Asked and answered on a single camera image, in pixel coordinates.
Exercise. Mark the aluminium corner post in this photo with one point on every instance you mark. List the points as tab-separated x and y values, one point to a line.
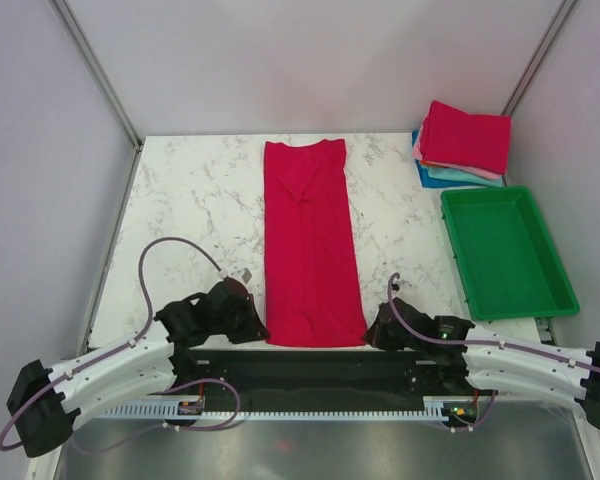
540	54
96	69

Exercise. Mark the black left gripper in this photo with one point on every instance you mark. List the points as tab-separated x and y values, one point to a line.
254	329

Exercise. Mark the left aluminium corner post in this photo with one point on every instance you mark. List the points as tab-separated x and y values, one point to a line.
96	69

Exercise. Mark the white slotted cable duct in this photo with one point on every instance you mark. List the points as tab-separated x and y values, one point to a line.
172	410

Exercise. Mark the folded teal t shirt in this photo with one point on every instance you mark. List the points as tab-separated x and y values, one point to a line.
450	174

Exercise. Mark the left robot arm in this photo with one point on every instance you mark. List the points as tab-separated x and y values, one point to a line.
48	404

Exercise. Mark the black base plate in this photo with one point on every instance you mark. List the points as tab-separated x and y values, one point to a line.
320	382

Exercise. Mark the folded orange t shirt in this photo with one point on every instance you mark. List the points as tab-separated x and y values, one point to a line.
432	164

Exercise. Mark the right aluminium corner post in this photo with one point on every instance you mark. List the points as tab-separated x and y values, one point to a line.
540	54

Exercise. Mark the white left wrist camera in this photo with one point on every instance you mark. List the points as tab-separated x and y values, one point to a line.
243	275

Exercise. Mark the folded red t shirt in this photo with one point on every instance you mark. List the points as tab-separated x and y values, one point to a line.
453	137

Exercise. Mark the green plastic tray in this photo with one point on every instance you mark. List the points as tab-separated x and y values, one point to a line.
507	262

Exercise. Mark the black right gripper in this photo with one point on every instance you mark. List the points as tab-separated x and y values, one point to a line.
374	336

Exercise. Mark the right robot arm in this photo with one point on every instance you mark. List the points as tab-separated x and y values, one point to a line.
486	360

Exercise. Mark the red t shirt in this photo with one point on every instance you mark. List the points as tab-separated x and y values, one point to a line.
453	137
312	292

